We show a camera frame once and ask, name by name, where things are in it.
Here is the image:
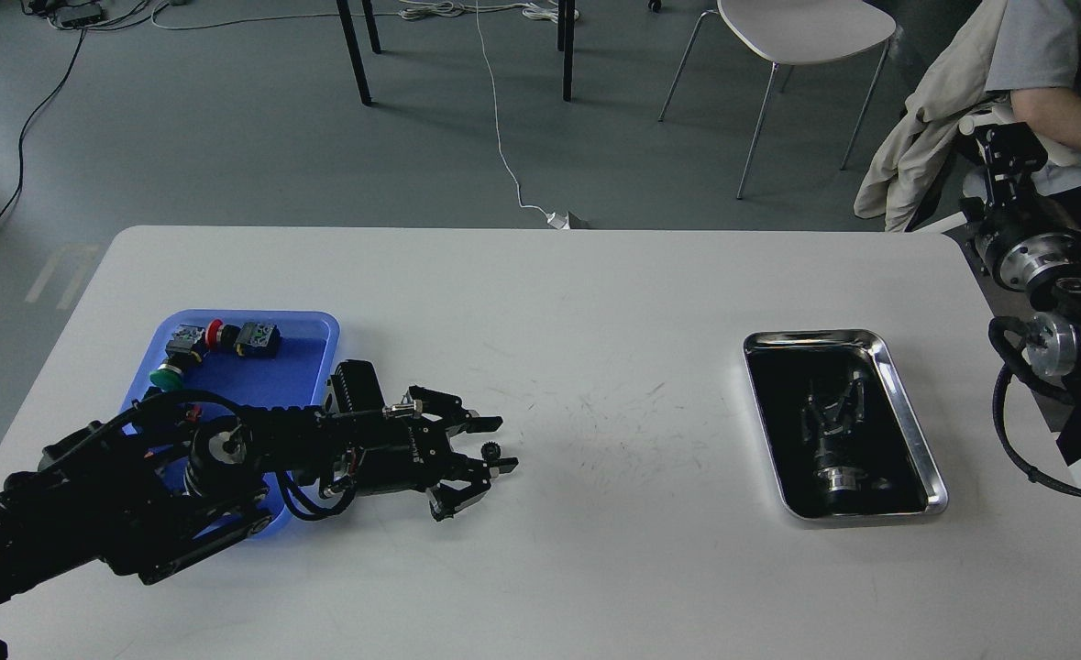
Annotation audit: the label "white power adapter on floor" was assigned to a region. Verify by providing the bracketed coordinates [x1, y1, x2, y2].
[546, 212, 588, 230]

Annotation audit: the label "blue plastic tray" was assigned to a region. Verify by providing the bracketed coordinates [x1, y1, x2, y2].
[118, 310, 341, 540]

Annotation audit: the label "red emergency stop button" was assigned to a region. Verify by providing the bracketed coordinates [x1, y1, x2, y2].
[164, 319, 241, 356]

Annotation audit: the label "black cable on floor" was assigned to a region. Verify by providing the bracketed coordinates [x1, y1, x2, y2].
[0, 0, 105, 358]

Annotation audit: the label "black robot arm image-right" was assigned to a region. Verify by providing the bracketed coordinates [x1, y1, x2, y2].
[962, 121, 1081, 498]

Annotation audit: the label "seated person in grey shirt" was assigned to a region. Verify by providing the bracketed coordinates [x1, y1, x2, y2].
[986, 1, 1081, 228]

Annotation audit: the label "silver metal tray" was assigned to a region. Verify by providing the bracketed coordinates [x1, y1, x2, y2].
[743, 327, 950, 529]

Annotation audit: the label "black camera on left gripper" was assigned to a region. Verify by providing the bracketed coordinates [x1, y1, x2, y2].
[324, 359, 385, 413]

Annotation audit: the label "white cable on floor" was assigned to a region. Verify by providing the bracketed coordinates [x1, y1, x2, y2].
[150, 0, 582, 221]

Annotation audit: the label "black table legs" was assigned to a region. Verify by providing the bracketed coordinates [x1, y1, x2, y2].
[336, 0, 577, 106]

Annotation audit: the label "green push button switch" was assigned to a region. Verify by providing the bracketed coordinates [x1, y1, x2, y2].
[148, 354, 201, 392]

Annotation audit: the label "white chair with metal legs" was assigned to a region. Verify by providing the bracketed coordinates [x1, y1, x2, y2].
[657, 1, 898, 200]

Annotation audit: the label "black green contact block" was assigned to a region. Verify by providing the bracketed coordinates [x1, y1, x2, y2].
[231, 322, 281, 358]

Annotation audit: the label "beige jacket on chair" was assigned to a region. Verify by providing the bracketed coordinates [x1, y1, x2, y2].
[852, 1, 1007, 231]

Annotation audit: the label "white office chair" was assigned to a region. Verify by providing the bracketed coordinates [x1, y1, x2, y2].
[906, 100, 1081, 231]

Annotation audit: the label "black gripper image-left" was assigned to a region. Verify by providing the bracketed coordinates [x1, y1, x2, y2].
[319, 386, 519, 521]

